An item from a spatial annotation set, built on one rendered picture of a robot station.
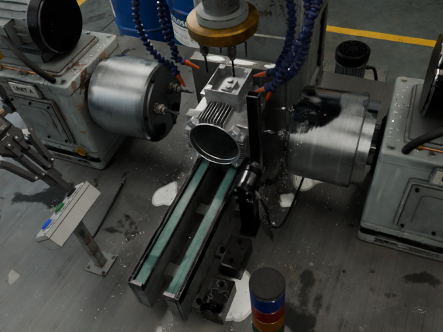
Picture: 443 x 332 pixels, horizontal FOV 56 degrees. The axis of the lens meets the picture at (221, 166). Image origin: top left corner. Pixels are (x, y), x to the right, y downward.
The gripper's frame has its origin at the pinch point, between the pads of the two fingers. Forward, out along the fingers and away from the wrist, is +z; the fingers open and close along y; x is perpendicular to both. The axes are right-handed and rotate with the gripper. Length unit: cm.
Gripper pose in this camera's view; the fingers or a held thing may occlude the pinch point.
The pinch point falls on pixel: (57, 181)
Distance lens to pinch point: 110.2
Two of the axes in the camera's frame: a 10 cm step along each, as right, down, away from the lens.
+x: -6.7, 2.3, 7.1
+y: 3.7, -7.2, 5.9
